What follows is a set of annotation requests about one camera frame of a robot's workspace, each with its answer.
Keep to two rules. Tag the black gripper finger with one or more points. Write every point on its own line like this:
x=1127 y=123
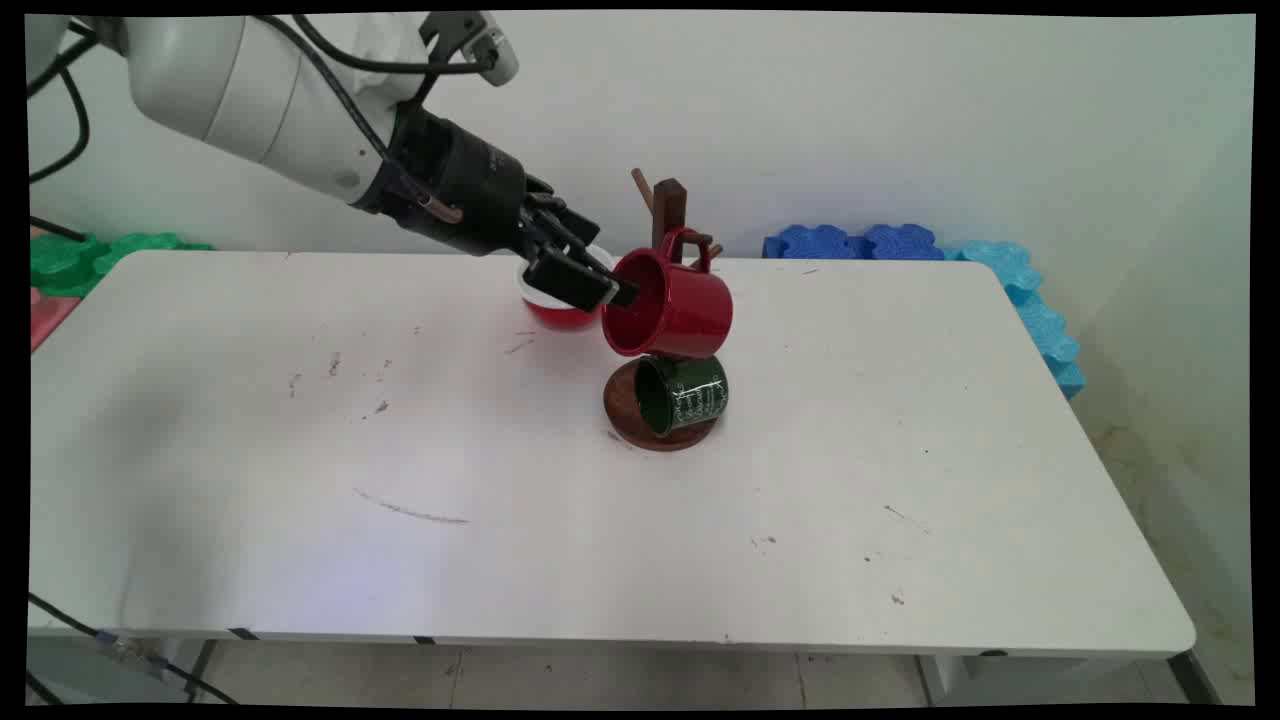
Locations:
x=570 y=280
x=575 y=222

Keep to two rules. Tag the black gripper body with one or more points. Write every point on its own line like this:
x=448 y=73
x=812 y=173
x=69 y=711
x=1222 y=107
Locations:
x=460 y=185

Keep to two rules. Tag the red enamel mug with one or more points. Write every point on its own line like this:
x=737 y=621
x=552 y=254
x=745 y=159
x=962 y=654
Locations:
x=685 y=305

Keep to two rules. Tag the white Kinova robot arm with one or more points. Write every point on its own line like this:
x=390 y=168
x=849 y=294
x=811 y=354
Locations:
x=230 y=90

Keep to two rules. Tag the red bowl white inside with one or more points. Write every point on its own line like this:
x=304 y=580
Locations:
x=555 y=312

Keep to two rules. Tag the dark wooden mug tree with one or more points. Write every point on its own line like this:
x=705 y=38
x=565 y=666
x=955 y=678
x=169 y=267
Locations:
x=668 y=205

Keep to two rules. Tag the green enamel mug white print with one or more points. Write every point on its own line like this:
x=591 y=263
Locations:
x=690 y=395

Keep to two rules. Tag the dark blue foam mat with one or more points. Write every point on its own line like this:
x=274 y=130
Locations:
x=850 y=243

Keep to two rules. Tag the green foam mat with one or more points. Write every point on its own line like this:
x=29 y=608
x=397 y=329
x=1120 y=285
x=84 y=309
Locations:
x=70 y=262

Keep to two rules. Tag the red foam mat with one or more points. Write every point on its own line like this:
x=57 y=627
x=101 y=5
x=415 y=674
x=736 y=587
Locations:
x=48 y=318

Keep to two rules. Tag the light blue foam mat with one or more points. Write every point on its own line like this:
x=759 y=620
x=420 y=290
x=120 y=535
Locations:
x=1040 y=320

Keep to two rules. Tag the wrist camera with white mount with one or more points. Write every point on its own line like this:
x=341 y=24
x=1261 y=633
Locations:
x=480 y=40

